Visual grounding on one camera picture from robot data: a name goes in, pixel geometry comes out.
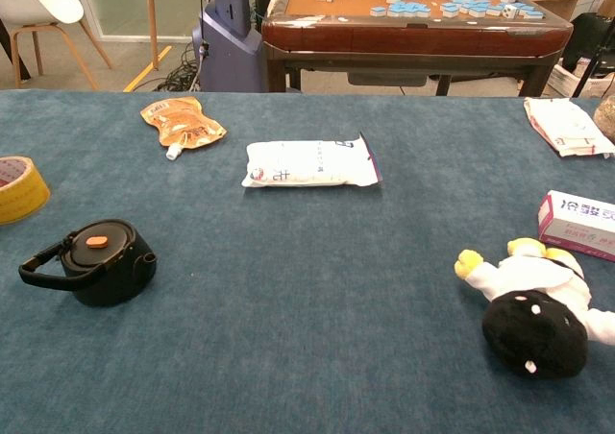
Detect white pink toothpaste box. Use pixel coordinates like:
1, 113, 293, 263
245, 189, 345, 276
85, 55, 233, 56
537, 189, 615, 263

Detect white plastic refill bag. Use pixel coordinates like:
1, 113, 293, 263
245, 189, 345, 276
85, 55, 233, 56
240, 132, 384, 189

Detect yellow tape roll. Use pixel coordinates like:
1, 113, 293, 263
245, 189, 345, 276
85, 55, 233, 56
0, 156, 52, 226

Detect black tripod stand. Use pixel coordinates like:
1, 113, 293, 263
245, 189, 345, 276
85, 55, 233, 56
571, 20, 615, 99

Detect black floor cables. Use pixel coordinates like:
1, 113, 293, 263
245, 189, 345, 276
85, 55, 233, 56
156, 39, 204, 93

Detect orange spout pouch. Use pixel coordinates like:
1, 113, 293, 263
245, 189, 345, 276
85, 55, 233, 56
139, 96, 228, 161

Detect brown mahjong table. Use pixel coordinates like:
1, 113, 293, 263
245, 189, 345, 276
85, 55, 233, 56
261, 0, 575, 98

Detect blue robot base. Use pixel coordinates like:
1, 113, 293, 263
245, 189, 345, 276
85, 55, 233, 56
192, 0, 264, 93

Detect white tissue packet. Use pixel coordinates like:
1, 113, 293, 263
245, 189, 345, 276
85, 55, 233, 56
523, 96, 615, 158

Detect wooden pole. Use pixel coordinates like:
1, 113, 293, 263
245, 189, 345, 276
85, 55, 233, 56
143, 0, 160, 72

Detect black teapot with orange knob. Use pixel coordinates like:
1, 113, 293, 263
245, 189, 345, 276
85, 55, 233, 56
17, 218, 159, 308

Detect black and white plush doll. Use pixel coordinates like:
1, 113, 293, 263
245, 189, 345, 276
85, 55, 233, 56
454, 236, 615, 380

